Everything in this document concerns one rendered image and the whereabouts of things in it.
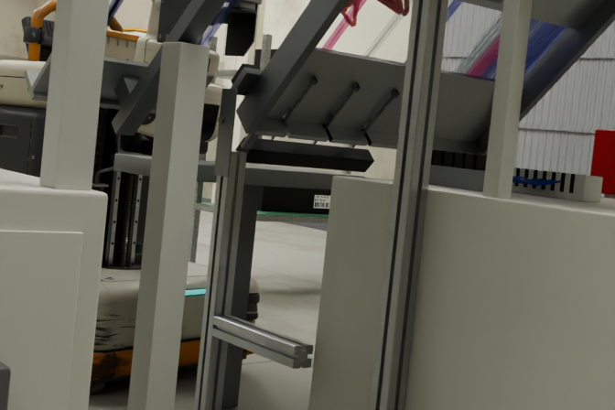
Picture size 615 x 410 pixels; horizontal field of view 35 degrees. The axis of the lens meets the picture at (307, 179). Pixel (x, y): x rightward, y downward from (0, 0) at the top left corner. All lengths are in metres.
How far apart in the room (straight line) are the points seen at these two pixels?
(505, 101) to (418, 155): 0.16
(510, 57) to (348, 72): 0.58
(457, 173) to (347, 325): 0.32
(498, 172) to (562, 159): 4.79
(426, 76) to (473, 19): 5.27
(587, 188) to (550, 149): 4.56
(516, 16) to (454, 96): 0.75
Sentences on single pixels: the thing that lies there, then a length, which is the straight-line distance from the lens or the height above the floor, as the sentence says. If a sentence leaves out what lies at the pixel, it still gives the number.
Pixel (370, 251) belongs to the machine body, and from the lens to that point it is 1.62.
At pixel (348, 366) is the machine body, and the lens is 1.67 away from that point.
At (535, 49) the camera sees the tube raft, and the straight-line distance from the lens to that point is 2.23.
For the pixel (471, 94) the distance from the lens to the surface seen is 2.22.
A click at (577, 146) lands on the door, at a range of 6.19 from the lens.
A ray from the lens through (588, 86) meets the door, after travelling 6.19.
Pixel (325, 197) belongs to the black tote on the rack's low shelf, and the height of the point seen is 0.43.
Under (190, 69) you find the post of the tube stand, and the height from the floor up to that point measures 0.78.
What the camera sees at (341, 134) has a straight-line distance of 2.08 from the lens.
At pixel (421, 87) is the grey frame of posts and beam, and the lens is 1.51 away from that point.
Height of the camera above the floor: 0.67
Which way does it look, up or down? 2 degrees down
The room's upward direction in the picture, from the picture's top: 6 degrees clockwise
